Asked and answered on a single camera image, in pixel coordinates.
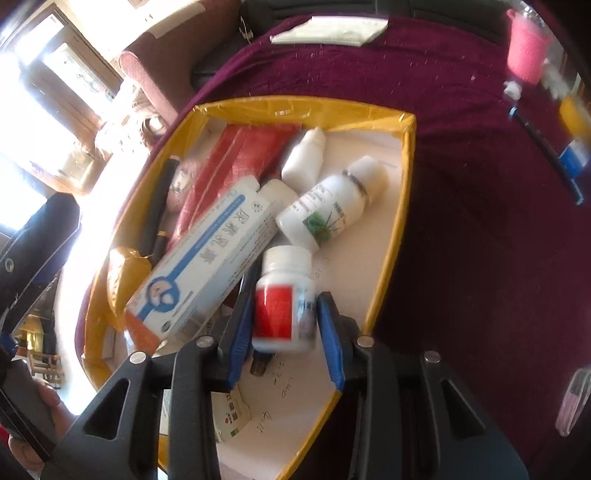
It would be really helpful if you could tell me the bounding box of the person's left hand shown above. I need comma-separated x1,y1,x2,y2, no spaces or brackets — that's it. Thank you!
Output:
8,383,78,470

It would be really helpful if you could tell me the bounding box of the orange packet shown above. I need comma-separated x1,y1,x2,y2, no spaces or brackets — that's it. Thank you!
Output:
106,248,153,330

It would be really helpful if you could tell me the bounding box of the bottle in pink knit sleeve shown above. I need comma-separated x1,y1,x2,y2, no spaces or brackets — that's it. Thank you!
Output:
505,7,552,86

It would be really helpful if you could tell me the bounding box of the wooden chair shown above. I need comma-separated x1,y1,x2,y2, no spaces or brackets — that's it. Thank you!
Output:
28,351,63,384

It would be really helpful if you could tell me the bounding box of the wooden window frame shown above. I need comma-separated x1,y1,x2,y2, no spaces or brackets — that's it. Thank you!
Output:
0,4,121,195

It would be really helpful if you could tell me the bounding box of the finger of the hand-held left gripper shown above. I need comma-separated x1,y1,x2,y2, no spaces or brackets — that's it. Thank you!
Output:
0,193,81,334

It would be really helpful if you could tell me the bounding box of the black blue toothbrush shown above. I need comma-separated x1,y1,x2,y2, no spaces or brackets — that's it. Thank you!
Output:
508,106,585,206

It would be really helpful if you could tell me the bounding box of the yellow taped cardboard box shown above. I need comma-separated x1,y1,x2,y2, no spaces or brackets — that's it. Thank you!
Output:
83,96,416,480

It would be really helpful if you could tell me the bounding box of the maroon armchair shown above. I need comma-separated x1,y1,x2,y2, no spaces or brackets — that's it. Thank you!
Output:
117,0,245,125

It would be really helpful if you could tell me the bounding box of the plain white bottle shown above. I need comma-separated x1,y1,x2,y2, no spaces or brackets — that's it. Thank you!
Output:
259,179,301,217

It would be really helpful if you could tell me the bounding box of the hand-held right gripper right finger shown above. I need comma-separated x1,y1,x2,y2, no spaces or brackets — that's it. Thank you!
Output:
316,291,529,480

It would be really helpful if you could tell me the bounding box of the white dropper bottle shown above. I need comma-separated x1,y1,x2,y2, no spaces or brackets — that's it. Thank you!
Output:
281,128,326,190

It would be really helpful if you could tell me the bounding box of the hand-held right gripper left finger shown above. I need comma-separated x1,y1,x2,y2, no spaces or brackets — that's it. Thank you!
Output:
55,282,259,480

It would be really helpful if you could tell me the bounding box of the white bottle green label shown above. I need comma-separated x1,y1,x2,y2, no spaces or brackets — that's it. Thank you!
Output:
276,156,389,252

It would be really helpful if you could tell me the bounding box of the small white object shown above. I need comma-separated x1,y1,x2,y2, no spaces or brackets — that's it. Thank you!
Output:
540,60,578,100

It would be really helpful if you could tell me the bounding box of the blue white medicine box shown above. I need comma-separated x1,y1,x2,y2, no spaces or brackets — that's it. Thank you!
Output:
124,175,278,352

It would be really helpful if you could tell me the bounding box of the white pill bottle red label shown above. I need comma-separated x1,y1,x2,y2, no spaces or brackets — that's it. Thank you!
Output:
252,246,318,354

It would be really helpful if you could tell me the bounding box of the white paper stack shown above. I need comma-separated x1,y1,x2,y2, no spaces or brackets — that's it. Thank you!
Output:
270,16,389,47

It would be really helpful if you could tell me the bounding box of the small blue white box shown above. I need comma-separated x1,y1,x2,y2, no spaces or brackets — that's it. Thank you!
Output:
558,141,591,178

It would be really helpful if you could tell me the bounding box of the black pen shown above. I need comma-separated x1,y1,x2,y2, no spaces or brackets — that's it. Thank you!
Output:
139,157,181,266

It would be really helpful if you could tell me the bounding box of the red snack packet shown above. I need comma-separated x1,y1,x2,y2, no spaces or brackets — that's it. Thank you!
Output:
164,124,301,252

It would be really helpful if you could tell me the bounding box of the pink clear pouch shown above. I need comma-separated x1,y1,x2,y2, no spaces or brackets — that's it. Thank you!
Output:
556,369,591,435

